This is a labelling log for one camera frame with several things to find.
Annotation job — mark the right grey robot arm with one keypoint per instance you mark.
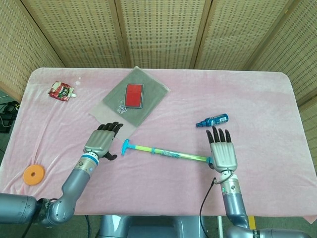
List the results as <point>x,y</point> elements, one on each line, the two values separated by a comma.
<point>235,205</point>

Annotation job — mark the pink tablecloth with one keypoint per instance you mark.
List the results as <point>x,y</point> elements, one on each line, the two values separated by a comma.
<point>158,188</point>

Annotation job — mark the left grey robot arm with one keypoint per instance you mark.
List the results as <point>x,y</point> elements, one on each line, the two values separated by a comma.
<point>74,181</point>

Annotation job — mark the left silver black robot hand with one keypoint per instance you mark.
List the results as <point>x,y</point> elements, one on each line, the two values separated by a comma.
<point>99,142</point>

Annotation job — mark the red snack packet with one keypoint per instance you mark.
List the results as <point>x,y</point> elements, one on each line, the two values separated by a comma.
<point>60,91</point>

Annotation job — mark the grey cloth in plastic bag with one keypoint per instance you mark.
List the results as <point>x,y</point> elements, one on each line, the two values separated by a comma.
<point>148,91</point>

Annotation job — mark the blue spray bottle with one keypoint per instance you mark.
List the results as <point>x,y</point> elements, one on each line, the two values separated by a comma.
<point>215,120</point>

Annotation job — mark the white table leg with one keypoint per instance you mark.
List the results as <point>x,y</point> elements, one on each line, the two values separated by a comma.
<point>220,226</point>

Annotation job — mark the red rectangular card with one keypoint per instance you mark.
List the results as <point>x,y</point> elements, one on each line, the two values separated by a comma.
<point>133,96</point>

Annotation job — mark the orange flat disc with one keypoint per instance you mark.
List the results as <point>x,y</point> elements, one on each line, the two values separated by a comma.
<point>38,177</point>

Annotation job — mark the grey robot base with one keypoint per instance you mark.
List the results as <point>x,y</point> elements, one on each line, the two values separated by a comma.
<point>148,228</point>

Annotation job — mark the woven bamboo screen panel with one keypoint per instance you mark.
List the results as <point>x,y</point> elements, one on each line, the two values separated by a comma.
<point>15,49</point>
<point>235,37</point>
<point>161,32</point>
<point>292,49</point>
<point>81,32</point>

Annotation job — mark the clear plastic tube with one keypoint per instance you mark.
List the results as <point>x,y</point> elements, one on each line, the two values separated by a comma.
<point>173,154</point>

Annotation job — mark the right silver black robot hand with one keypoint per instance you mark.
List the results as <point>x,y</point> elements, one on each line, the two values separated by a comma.
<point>223,156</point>

